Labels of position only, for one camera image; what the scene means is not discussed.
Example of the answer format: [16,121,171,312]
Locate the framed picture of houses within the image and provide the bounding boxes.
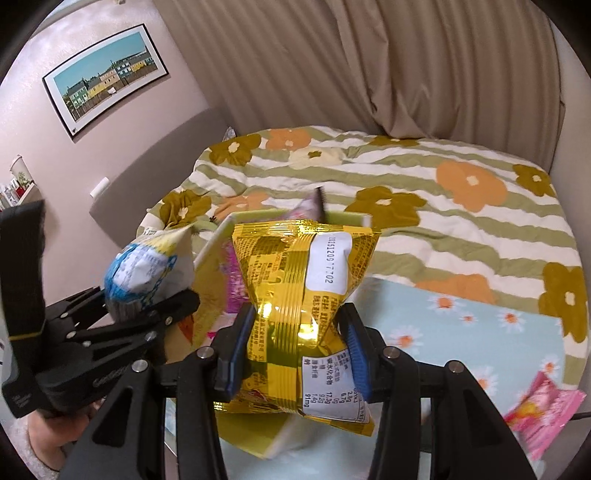
[41,24,169,139]

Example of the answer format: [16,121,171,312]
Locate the light blue daisy sheet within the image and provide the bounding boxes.
[166,274,568,480]

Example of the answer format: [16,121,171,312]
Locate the purple snack packet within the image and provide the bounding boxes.
[284,187,328,223]

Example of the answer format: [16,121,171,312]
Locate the white wall shelf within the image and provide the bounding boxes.
[0,182,44,214]

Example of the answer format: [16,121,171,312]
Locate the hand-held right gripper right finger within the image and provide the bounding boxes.
[339,302,539,480]

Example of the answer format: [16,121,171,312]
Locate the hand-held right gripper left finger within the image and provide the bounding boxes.
[60,302,254,480]

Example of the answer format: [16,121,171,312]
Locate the small toiletry bottles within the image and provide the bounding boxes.
[0,182,23,208]

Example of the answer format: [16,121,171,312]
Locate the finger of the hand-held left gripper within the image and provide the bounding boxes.
[44,286,114,335]
[69,288,201,370]

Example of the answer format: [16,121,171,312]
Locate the person's left forearm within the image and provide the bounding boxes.
[0,415,61,474]

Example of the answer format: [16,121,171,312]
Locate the floral striped blanket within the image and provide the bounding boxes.
[136,124,589,407]

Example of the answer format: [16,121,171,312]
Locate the blue white snack packet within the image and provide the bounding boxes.
[102,225,197,324]

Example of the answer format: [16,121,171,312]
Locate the beige curtain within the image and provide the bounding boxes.
[152,0,568,139]

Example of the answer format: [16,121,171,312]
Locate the yellow snack packet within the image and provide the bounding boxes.
[213,220,382,437]

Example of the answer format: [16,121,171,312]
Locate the person's left hand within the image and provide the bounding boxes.
[28,401,105,455]

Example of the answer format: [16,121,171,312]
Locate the pink snack packet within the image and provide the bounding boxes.
[503,371,585,462]

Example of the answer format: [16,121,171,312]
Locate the magenta snack packet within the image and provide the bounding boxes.
[221,240,247,317]

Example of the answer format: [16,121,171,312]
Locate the green cardboard box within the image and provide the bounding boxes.
[164,210,375,460]

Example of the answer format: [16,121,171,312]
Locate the grey padded headboard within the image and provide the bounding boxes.
[89,107,236,273]

